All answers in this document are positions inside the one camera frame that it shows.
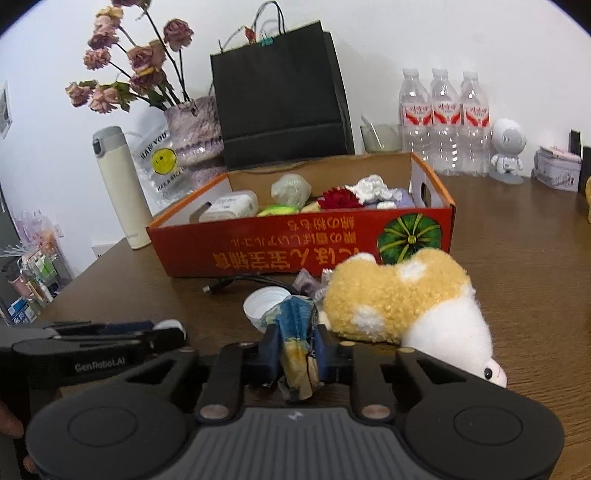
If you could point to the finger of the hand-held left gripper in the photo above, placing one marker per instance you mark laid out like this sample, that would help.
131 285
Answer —
124 327
161 341

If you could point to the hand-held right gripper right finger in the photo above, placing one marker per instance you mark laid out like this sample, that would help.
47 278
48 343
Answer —
323 355

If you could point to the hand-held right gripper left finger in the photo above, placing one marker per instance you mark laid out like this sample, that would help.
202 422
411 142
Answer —
272 355

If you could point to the blue painted paper packet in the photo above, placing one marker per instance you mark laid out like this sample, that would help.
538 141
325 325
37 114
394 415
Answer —
295 323

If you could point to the yellow white plush toy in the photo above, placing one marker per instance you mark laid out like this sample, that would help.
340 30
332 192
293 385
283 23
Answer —
392 295

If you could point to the red cardboard box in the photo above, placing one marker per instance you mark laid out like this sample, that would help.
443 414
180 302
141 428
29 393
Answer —
194 249

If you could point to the green tissue packet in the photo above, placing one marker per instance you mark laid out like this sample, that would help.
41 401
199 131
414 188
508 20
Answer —
277 211

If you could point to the beige soap bar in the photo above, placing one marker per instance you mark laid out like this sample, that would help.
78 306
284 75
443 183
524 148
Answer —
310 207

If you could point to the clear cotton swab box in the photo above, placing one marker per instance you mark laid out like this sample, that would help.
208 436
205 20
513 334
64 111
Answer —
231 205

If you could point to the red fabric rose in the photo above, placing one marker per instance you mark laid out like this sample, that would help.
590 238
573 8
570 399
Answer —
339 198

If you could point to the glittery plastic bag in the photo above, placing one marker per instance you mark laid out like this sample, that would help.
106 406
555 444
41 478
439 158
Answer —
291 189

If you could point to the white tissue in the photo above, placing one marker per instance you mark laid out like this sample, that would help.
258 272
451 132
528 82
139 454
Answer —
369 187

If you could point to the purple woven pouch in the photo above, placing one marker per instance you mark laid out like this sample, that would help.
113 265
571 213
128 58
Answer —
406 198

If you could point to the wooden desktop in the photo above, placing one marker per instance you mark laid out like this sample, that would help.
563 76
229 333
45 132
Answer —
508 254

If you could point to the person's left hand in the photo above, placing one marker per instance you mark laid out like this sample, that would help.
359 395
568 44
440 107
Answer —
9 422

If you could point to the white round device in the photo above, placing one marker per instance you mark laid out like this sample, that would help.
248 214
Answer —
261 304

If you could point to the crumpled grey purple wrapper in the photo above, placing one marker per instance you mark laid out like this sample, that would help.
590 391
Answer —
309 284

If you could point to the cluttered storage rack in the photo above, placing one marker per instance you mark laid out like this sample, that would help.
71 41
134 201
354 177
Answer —
32 272

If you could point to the cream thermos bottle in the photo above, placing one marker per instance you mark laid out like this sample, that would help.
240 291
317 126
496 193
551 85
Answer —
122 194

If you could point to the clear smiley plastic bag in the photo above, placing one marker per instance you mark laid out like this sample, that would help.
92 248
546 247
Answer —
161 184

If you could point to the clear glass cup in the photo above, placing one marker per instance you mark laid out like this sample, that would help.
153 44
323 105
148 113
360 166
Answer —
381 136

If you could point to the clear water bottle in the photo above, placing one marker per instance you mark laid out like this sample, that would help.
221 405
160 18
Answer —
475 122
446 120
415 120

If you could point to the black paper bag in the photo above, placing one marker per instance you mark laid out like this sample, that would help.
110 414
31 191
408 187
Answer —
277 92

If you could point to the dried pink flowers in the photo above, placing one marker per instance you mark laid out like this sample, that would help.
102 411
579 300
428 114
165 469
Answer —
143 57

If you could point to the white robot figure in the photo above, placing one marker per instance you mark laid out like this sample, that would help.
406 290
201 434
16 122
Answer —
508 138

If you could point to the grey tin box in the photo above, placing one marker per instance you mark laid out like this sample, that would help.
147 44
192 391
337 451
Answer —
556 170

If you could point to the yellow mug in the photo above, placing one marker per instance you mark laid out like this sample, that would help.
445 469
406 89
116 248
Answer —
588 191

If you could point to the tall black box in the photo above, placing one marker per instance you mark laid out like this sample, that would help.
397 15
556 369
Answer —
586 164

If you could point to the small black box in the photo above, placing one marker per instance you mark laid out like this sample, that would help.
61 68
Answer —
575 141

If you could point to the white wall outlet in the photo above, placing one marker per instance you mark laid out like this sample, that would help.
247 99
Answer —
100 250

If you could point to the wall picture frame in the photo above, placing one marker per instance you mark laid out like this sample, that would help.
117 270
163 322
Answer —
4 110

